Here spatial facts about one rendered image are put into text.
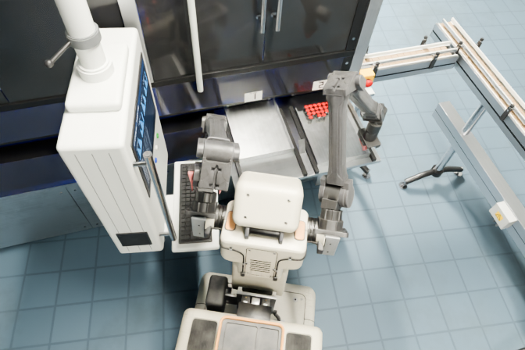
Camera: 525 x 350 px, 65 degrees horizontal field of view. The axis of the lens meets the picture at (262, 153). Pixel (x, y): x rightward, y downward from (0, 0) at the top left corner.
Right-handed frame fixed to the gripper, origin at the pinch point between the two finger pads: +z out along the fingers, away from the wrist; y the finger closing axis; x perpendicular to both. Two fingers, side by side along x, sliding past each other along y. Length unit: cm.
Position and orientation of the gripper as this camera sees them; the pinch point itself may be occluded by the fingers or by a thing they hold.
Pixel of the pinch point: (364, 148)
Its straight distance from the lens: 191.9
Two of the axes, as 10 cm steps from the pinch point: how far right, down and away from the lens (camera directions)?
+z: -0.4, 5.7, 8.2
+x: -9.6, 2.1, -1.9
